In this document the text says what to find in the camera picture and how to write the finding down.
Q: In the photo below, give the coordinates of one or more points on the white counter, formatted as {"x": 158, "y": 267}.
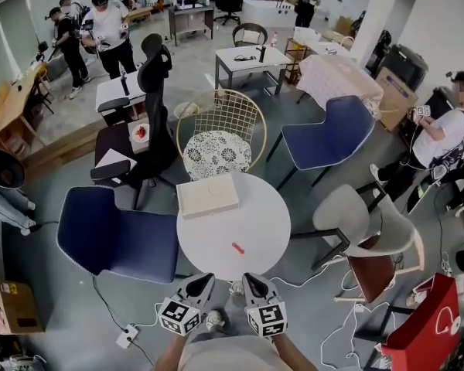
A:
{"x": 263, "y": 14}

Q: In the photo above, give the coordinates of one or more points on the cardboard box with yellow label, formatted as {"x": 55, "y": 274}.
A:
{"x": 19, "y": 307}

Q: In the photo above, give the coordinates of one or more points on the black appliance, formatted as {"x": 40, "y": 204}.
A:
{"x": 406, "y": 66}

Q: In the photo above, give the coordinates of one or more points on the dark wicker chair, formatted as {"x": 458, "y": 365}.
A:
{"x": 237, "y": 33}

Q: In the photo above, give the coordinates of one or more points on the blue plastic chair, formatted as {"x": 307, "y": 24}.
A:
{"x": 325, "y": 141}
{"x": 116, "y": 238}

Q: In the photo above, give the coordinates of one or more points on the round white table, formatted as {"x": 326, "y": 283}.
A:
{"x": 263, "y": 222}

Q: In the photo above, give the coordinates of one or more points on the black high-back office chair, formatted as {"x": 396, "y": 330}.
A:
{"x": 156, "y": 110}

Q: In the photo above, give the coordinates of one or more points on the small white table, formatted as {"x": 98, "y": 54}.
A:
{"x": 108, "y": 91}

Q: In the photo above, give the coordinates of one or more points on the black bottle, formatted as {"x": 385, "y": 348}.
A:
{"x": 261, "y": 54}

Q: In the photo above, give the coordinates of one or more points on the round pale bin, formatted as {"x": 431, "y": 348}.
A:
{"x": 185, "y": 110}

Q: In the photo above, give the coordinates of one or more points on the red paper bag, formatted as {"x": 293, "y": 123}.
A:
{"x": 421, "y": 338}

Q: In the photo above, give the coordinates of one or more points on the black patterned backpack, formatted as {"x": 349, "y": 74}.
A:
{"x": 450, "y": 160}

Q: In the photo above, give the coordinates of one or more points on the wooden chair with brown seat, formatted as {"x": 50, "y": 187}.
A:
{"x": 371, "y": 274}

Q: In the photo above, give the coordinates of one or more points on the person's right shoe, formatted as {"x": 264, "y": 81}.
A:
{"x": 236, "y": 288}

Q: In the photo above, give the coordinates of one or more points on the small cardboard box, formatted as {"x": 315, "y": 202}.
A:
{"x": 137, "y": 147}

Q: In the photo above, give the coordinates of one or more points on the black metal stand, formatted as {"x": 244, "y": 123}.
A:
{"x": 400, "y": 310}

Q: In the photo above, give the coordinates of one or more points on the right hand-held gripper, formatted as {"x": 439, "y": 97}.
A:
{"x": 267, "y": 319}

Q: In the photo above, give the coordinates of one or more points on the wooden shelf rack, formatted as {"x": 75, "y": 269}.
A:
{"x": 294, "y": 72}

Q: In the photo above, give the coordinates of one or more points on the white drawer box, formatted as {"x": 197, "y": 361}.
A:
{"x": 207, "y": 195}

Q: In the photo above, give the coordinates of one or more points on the person's grey clothing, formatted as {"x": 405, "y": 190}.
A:
{"x": 232, "y": 356}

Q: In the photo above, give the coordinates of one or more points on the person's left shoe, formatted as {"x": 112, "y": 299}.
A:
{"x": 215, "y": 320}

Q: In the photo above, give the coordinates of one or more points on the white power strip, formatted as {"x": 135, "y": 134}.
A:
{"x": 127, "y": 336}

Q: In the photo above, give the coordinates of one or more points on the small red object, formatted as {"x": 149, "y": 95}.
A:
{"x": 238, "y": 248}

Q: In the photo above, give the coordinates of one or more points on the white table with black frame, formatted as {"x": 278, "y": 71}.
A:
{"x": 278, "y": 58}

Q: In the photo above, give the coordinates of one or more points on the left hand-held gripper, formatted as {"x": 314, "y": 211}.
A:
{"x": 176, "y": 315}

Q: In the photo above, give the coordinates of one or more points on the person's left forearm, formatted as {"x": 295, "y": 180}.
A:
{"x": 170, "y": 356}

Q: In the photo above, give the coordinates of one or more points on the grey chair with black legs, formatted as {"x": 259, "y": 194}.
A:
{"x": 340, "y": 215}

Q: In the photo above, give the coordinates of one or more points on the large cardboard box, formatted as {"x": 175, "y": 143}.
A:
{"x": 396, "y": 95}

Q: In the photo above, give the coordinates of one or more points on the plate of red fruit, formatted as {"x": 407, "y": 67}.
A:
{"x": 141, "y": 133}

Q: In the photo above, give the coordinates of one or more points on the grey desk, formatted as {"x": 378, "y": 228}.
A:
{"x": 189, "y": 21}

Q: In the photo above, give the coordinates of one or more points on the white paper sheet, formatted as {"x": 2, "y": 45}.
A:
{"x": 114, "y": 157}

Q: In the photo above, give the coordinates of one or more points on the table with patterned cloth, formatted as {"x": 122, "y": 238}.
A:
{"x": 336, "y": 79}

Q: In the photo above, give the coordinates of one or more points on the wooden desk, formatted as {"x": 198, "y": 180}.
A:
{"x": 15, "y": 103}

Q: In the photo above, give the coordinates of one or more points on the person's shoe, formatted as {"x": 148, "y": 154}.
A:
{"x": 215, "y": 320}
{"x": 236, "y": 288}

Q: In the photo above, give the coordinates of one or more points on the person's right forearm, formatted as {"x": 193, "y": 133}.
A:
{"x": 294, "y": 356}

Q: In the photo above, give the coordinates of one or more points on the floral seat cushion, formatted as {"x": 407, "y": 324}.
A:
{"x": 216, "y": 153}

